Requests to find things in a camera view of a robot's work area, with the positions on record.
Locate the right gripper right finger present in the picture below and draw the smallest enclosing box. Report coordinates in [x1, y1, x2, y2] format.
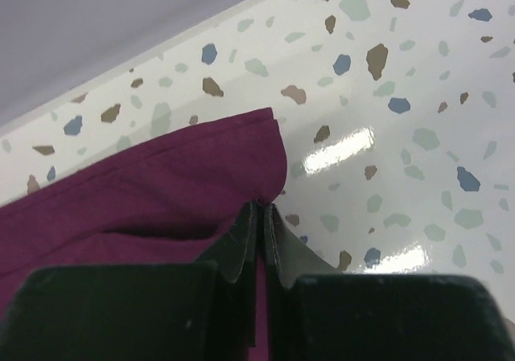
[263, 205, 514, 360]

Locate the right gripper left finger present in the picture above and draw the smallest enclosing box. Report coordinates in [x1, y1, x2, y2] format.
[1, 203, 258, 360]

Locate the purple surgical cloth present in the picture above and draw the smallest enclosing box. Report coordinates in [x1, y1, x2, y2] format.
[1, 108, 287, 360]

